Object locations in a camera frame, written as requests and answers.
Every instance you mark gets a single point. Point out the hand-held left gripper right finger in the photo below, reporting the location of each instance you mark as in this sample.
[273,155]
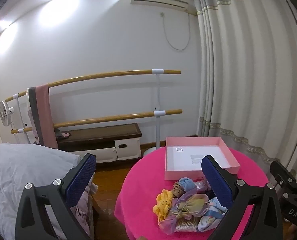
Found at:
[217,180]

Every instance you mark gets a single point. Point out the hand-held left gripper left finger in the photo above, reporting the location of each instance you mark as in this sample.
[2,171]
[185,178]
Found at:
[81,177]

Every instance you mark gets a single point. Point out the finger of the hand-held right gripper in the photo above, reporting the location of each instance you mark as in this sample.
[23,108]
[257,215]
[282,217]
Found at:
[279,171]

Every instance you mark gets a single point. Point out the blue printed cloth with ribbon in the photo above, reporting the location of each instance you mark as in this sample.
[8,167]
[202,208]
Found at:
[213,211]

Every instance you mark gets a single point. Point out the pink cardboard box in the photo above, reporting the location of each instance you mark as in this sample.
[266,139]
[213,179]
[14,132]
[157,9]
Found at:
[183,155]

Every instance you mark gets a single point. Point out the cotton swab packet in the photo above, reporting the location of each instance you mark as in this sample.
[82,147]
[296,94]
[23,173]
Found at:
[186,226]

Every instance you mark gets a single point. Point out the clear pink plastic packet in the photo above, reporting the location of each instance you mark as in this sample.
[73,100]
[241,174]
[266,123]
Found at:
[202,185]

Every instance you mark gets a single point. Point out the blue rolled sock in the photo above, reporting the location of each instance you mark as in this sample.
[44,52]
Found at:
[187,183]

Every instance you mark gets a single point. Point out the purple green organza pouch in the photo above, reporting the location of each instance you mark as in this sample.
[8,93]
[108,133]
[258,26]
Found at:
[191,203]

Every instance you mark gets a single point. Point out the brown scrunchie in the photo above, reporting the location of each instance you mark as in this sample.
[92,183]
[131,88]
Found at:
[178,191]

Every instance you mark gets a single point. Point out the dark-topped white low cabinet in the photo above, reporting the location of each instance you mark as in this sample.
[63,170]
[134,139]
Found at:
[101,132]

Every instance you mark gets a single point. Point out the yellow scrunchie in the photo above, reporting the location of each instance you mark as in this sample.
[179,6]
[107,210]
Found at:
[163,202]

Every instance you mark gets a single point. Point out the bright pink tablecloth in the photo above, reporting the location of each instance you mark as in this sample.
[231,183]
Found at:
[138,192]

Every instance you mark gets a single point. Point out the grey bed quilt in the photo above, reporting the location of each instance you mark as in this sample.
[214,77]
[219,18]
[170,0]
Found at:
[18,170]

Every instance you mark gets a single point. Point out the pink hanging cloth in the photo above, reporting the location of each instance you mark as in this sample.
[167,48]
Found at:
[44,110]

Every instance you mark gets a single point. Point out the grey hanging cloth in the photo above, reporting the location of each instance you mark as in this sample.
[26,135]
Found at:
[33,105]

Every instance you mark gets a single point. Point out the white standing fan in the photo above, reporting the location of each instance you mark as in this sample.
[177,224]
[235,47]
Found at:
[4,113]

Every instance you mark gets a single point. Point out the cream pleated curtain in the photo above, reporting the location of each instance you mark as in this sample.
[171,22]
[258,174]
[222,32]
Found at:
[251,67]

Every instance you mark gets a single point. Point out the wooden ballet barre white stand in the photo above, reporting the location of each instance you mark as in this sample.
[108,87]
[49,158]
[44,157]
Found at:
[158,92]

